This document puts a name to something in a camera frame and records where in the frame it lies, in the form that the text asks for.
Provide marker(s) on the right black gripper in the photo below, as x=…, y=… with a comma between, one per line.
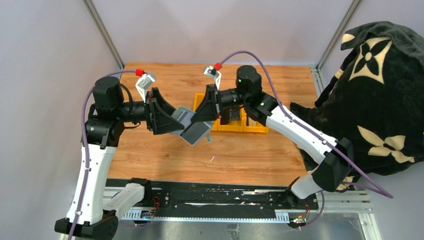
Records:
x=207, y=111

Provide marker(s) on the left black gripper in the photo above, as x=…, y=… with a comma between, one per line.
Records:
x=158, y=113

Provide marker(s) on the green leather card holder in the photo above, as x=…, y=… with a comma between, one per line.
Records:
x=192, y=132

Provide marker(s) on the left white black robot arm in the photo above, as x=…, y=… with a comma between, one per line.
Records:
x=102, y=125

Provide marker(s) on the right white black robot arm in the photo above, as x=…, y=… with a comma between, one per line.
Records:
x=328, y=153

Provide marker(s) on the black cards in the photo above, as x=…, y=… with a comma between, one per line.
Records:
x=229, y=115

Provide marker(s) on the middle yellow plastic bin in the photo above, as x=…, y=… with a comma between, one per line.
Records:
x=234, y=126

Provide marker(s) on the right yellow plastic bin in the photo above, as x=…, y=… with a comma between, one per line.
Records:
x=251, y=126

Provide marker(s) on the black floral blanket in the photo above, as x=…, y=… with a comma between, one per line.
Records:
x=376, y=98

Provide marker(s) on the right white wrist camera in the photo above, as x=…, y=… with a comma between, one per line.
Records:
x=215, y=74

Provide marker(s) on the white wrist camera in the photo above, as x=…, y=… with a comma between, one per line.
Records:
x=215, y=74
x=143, y=83

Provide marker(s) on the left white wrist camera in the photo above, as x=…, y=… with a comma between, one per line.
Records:
x=143, y=83

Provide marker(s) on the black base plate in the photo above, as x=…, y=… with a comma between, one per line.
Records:
x=221, y=201

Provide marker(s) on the aluminium frame rail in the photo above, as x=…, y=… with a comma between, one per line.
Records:
x=349, y=202

